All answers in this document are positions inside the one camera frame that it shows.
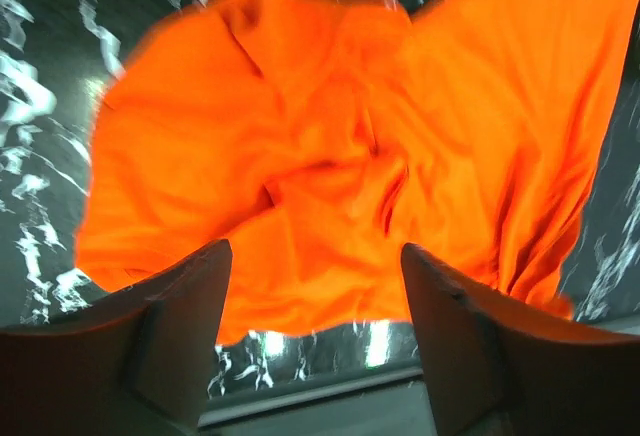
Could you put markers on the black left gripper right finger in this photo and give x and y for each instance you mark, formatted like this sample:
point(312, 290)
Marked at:
point(493, 365)

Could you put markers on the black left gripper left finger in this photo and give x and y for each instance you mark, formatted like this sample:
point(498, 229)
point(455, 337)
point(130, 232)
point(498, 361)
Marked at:
point(137, 362)

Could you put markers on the orange t shirt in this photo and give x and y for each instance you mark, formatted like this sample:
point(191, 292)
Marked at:
point(320, 136)

